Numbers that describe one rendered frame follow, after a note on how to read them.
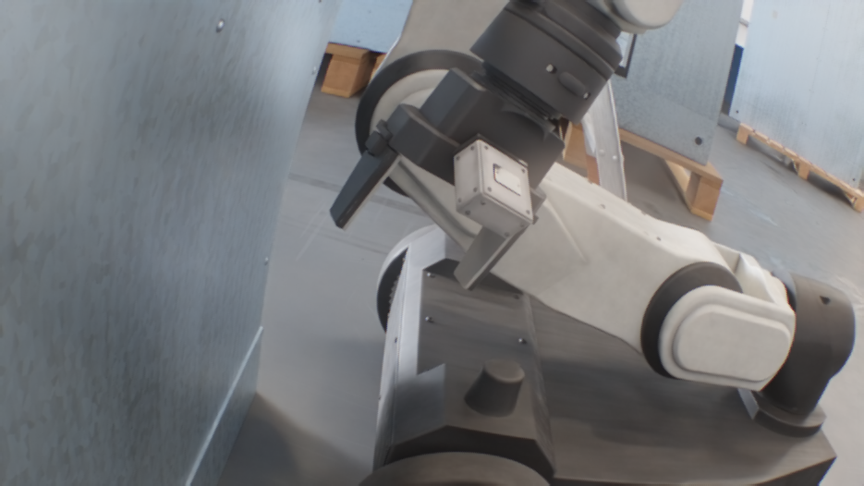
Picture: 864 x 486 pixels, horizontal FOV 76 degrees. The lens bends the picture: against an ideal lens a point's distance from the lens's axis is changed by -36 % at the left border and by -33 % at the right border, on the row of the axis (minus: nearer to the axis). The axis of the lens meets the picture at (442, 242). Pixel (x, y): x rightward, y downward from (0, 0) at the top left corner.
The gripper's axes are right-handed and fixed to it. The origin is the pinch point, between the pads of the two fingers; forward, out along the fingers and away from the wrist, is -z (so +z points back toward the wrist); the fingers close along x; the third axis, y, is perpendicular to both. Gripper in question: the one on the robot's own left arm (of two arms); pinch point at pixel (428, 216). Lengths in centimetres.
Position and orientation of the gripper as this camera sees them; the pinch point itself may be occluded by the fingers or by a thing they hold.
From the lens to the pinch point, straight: 54.6
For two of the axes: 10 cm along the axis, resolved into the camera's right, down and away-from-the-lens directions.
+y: 3.5, 4.9, -8.0
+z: 5.7, -7.9, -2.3
